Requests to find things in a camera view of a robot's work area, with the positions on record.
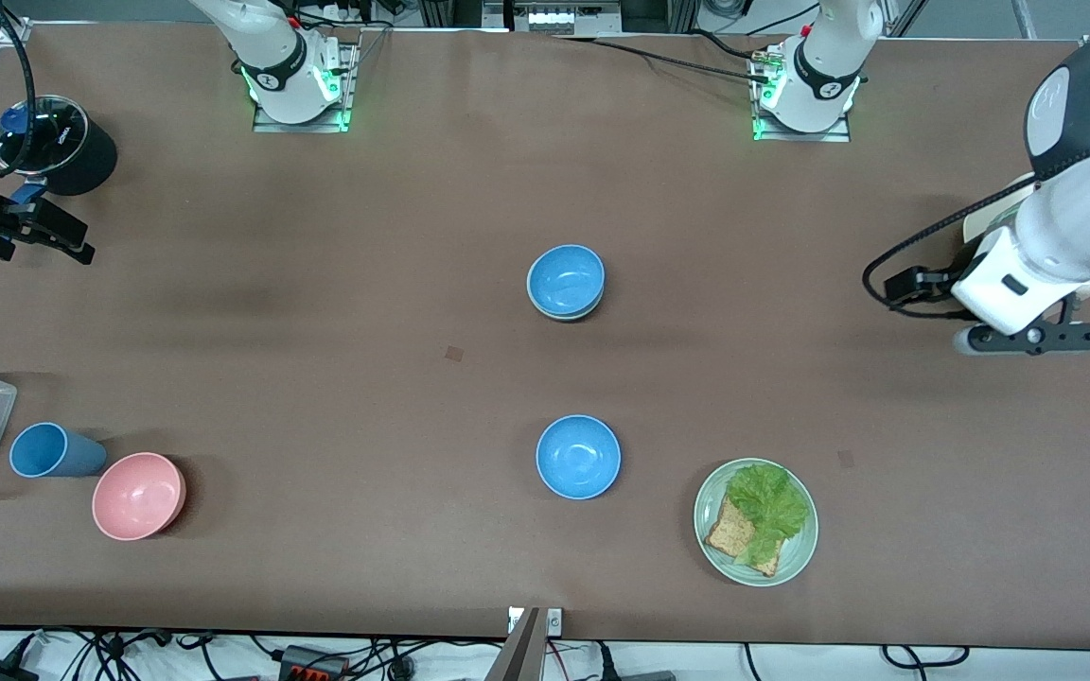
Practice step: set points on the green bowl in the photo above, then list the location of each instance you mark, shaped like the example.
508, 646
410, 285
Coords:
569, 319

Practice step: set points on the blue bowl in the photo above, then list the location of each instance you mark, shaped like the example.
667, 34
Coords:
578, 457
564, 279

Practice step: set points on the pink bowl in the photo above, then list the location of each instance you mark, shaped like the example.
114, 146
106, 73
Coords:
138, 497

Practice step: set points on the cream white toaster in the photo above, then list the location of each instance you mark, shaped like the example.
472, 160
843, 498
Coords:
980, 225

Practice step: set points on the glass lid blue knob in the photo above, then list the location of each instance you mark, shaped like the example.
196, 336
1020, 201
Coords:
58, 142

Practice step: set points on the blue cup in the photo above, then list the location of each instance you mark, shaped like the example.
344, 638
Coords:
58, 454

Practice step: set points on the green lettuce leaf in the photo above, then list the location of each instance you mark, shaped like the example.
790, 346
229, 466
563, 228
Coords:
767, 501

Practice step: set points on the green plate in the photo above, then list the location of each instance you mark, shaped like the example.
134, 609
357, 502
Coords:
794, 556

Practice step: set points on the brown bread slice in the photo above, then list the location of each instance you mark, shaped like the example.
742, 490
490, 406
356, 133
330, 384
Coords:
727, 534

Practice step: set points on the grey control box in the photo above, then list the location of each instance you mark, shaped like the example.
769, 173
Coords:
554, 17

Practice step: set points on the black red power strip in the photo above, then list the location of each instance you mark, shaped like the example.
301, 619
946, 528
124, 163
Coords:
313, 664

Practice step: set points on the aluminium frame profile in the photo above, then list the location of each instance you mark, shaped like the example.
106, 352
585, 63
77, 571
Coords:
15, 30

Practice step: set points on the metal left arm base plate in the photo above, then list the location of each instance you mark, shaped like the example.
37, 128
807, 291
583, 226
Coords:
796, 136

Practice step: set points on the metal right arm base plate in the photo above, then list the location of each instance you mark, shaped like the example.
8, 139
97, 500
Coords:
299, 126

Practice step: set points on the small white mount plate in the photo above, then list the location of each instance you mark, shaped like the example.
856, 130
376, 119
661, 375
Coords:
553, 621

